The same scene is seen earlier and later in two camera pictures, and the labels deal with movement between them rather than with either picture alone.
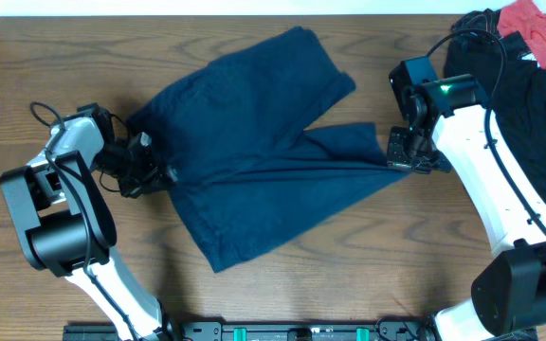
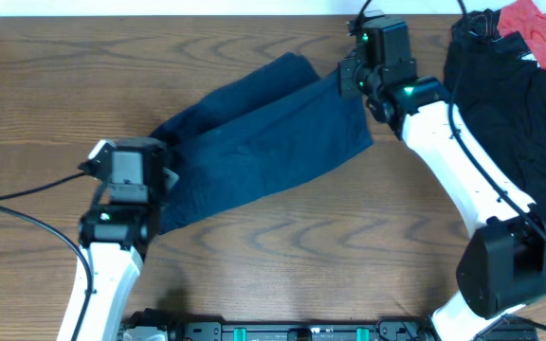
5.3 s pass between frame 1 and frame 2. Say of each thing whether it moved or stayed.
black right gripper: moved
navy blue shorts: moved
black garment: stayed
